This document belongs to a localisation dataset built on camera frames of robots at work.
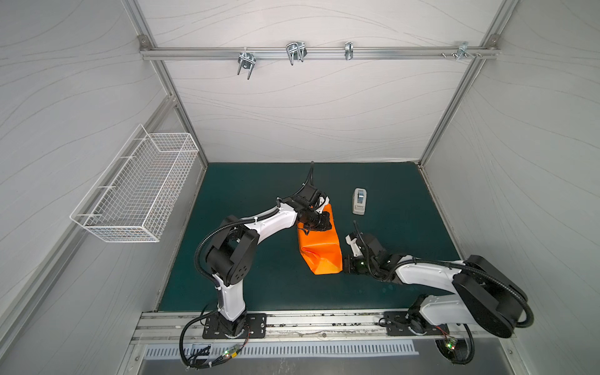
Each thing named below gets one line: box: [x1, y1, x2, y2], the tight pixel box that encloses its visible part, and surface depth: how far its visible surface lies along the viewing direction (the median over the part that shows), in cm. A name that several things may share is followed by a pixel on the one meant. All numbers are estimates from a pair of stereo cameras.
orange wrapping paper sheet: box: [297, 203, 343, 275], surface depth 87 cm
